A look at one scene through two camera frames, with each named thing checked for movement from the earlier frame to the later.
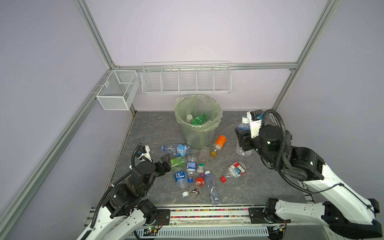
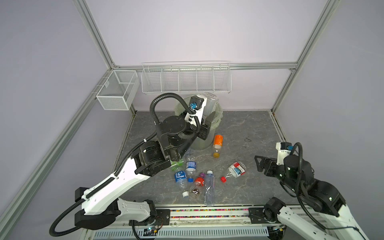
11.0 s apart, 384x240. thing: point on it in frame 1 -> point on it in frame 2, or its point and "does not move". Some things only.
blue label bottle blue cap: (191, 168) does not move
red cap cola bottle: (199, 182) does not move
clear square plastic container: (204, 154) -> (212, 105)
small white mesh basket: (119, 91) does not move
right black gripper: (245, 140) -> (272, 163)
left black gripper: (166, 164) -> (204, 128)
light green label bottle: (175, 163) does not move
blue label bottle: (180, 177) does not move
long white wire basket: (186, 77) does not move
